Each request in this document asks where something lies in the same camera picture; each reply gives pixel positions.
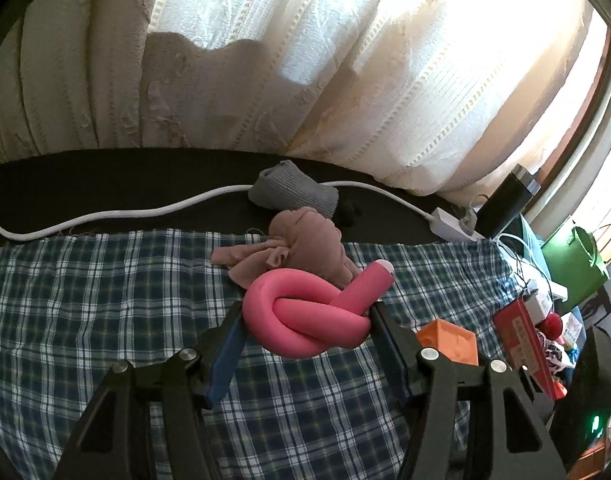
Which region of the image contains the pink foam tube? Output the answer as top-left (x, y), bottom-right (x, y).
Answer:
top-left (246, 259), bottom-right (397, 359)

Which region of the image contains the green tote bag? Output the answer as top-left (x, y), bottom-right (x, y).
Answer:
top-left (540, 214), bottom-right (611, 307)

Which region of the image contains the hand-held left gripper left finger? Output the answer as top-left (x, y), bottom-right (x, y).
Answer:
top-left (50, 302), bottom-right (246, 480)

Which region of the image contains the grey ribbed sock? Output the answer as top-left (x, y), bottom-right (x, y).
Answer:
top-left (249, 159), bottom-right (339, 217)

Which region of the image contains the wooden window frame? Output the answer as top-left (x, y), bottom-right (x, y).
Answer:
top-left (523, 35), bottom-right (611, 241)

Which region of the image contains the teal cloth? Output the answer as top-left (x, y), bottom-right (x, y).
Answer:
top-left (518, 212), bottom-right (549, 281)

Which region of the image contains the white power cord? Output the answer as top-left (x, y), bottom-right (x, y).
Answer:
top-left (0, 180), bottom-right (436, 242)

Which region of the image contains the black thermos bottle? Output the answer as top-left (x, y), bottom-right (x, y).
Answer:
top-left (478, 163), bottom-right (542, 239)

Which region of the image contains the blue plaid cloth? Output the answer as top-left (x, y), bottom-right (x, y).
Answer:
top-left (0, 229), bottom-right (556, 480)

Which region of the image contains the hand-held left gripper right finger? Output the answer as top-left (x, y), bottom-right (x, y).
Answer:
top-left (369, 302), bottom-right (569, 480)

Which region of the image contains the white plug with cable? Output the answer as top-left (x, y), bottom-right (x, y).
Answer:
top-left (458, 194), bottom-right (491, 231)

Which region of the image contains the pink leopard fuzzy sock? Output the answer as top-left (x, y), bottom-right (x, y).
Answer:
top-left (538, 335), bottom-right (579, 367)

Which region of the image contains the cream lace curtain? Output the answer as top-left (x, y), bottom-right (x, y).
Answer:
top-left (0, 0), bottom-right (611, 206)

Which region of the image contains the red tin container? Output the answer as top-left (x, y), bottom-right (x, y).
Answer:
top-left (493, 297), bottom-right (569, 401)

